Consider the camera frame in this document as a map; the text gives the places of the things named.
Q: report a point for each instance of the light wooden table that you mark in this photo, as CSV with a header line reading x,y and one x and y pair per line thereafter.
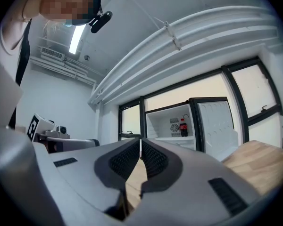
x,y
250,163

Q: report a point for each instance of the dark cola bottle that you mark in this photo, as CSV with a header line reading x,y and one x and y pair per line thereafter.
x,y
183,128

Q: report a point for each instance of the thin white ceiling pipes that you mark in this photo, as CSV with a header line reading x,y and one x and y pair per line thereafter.
x,y
68,70

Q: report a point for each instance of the white ceiling pipe bundle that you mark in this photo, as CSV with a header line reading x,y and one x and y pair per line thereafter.
x,y
179,43

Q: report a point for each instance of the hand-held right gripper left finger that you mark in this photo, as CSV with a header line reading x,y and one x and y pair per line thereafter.
x,y
85,180

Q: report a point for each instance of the white air vent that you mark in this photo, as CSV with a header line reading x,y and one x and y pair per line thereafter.
x,y
52,53

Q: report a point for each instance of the frosted fixed window pane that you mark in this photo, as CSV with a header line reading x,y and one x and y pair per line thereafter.
x,y
179,93

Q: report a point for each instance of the white pipe bracket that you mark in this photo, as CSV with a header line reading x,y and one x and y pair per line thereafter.
x,y
171,33

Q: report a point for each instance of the round smoke detector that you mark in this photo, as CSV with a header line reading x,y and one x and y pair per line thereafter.
x,y
86,58

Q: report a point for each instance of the person's head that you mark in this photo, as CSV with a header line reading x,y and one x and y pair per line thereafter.
x,y
66,3

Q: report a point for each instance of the black head camera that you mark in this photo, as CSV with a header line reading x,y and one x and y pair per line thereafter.
x,y
101,22

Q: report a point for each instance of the black mini fridge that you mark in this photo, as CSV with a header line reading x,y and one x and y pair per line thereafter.
x,y
214,131

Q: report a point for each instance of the black framed window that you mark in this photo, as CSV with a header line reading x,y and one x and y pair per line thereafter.
x,y
252,91
130,119

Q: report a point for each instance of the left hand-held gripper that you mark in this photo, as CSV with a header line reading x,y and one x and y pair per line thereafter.
x,y
40,125

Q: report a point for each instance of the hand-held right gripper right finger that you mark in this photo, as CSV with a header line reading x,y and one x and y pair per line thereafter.
x,y
191,196

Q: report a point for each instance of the ceiling light panel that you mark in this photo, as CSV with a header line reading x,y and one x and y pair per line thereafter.
x,y
77,39

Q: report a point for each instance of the person's torso in beige top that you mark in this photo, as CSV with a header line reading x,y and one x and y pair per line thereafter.
x,y
7,67

